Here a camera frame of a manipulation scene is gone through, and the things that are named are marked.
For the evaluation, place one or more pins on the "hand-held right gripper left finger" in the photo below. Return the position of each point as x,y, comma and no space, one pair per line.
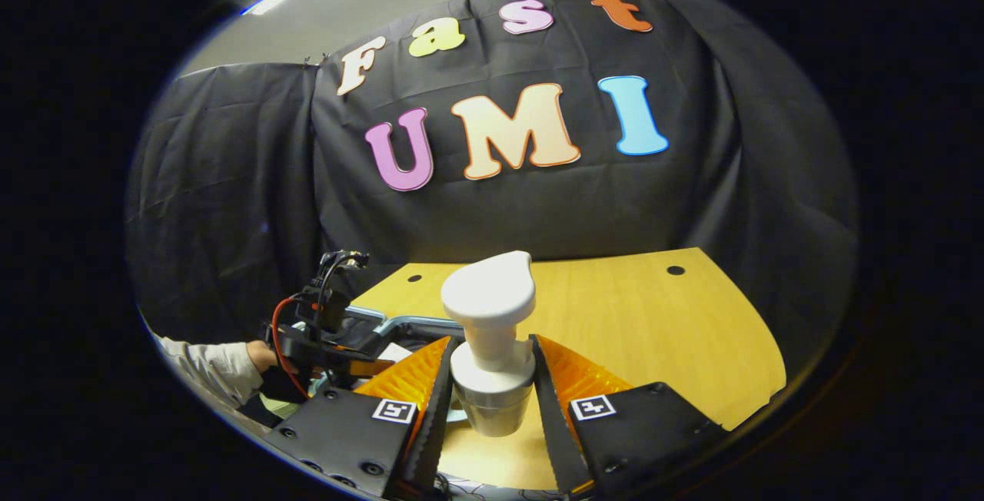
437,428

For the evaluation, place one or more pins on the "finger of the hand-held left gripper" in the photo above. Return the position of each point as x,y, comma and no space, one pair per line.
365,368

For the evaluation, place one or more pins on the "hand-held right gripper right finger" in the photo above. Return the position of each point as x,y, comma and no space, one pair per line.
553,428

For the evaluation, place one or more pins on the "white pump bottle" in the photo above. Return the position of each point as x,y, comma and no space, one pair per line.
488,309

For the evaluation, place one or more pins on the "black backdrop cloth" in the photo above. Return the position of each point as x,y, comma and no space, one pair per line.
692,194

